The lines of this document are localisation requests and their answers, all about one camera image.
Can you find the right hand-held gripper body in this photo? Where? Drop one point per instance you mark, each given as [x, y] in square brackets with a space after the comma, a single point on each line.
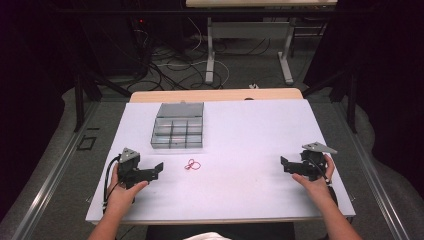
[313, 163]

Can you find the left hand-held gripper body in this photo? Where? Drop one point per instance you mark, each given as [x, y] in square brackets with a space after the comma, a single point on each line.
[128, 163]

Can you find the person's right hand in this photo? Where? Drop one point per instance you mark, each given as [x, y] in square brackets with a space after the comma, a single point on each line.
[316, 190]

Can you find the person's left hand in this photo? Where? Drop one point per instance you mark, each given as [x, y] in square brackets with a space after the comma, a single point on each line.
[120, 198]

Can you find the red rubber band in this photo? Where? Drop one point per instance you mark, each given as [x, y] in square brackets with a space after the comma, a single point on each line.
[192, 164]

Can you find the clear plastic compartment box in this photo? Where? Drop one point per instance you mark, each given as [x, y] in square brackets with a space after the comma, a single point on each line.
[178, 131]

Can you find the white table mat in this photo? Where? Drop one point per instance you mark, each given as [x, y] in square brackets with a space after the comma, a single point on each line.
[240, 173]

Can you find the black metal stand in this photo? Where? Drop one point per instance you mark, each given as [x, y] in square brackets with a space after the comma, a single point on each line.
[350, 100]
[80, 100]

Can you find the white plug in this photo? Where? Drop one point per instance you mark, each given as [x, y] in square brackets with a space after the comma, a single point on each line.
[253, 86]

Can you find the person's dark clothing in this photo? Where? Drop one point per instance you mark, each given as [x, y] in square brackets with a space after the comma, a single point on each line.
[220, 230]

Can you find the wooden table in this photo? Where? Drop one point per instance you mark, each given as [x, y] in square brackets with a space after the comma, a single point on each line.
[216, 95]

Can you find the dark computer tower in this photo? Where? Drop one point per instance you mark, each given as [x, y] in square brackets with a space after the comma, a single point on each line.
[113, 43]

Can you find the desk with grey metal legs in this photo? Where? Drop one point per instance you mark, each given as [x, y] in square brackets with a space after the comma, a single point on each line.
[250, 30]

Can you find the black floor socket frame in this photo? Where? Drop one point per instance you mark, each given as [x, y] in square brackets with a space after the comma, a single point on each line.
[87, 143]

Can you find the aluminium floor rail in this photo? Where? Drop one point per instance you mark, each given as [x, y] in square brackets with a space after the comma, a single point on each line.
[373, 173]
[50, 180]

